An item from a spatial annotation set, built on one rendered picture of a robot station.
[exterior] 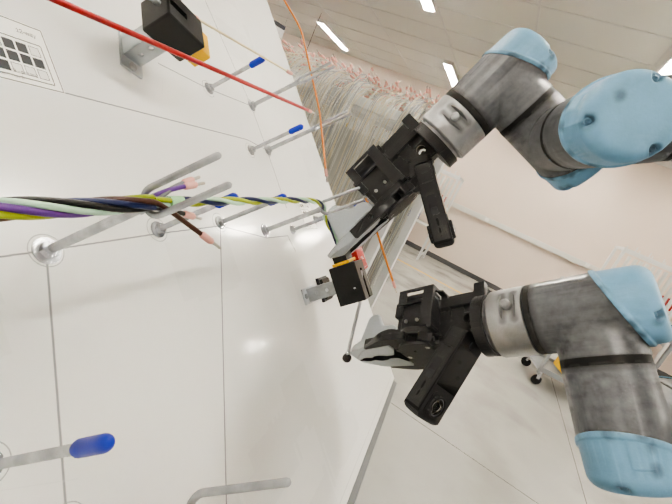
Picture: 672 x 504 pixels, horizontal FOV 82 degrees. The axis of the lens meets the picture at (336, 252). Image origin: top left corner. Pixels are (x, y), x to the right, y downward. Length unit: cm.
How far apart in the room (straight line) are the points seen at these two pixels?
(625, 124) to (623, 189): 843
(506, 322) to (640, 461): 15
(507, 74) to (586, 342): 30
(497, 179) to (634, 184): 229
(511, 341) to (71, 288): 39
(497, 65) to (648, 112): 19
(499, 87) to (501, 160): 818
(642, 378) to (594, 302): 7
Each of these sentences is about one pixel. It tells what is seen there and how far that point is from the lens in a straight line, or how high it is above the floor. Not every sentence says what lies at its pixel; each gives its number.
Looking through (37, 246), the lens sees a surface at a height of 114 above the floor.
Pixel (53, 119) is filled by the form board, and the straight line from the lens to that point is 36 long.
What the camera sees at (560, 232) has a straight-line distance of 864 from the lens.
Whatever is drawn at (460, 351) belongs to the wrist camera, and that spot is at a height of 112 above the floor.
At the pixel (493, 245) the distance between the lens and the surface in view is 860.
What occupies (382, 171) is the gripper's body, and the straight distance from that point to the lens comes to 51.
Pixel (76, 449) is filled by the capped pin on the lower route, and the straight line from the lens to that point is 21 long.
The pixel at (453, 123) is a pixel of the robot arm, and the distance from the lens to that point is 52.
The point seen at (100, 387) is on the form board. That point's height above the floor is 107.
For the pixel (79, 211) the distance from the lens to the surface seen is 21.
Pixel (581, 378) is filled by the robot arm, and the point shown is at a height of 117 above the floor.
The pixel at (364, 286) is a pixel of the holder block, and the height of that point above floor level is 111.
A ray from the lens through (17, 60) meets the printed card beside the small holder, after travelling 37.
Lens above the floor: 127
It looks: 14 degrees down
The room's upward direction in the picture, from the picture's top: 25 degrees clockwise
